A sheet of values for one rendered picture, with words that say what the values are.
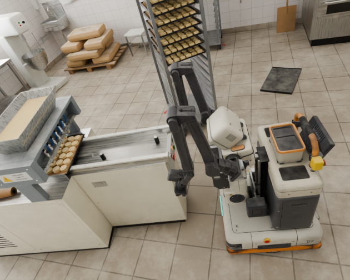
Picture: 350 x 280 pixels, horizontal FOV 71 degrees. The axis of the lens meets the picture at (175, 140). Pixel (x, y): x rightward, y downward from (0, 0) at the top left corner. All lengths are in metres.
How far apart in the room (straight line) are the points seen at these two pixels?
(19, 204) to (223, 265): 1.54
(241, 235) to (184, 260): 0.55
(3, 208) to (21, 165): 0.55
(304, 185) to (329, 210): 0.92
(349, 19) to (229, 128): 3.51
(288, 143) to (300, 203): 0.37
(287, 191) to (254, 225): 0.52
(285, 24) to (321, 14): 0.92
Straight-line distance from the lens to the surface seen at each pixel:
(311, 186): 1.56
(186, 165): 1.30
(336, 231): 2.36
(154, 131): 1.86
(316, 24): 4.51
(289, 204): 1.66
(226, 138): 1.36
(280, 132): 1.65
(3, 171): 1.76
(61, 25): 6.32
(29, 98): 2.14
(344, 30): 4.66
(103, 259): 2.46
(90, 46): 5.30
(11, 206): 2.09
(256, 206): 1.76
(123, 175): 1.80
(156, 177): 1.77
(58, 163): 1.95
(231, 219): 1.99
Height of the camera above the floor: 2.03
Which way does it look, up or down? 42 degrees down
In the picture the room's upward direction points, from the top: 17 degrees counter-clockwise
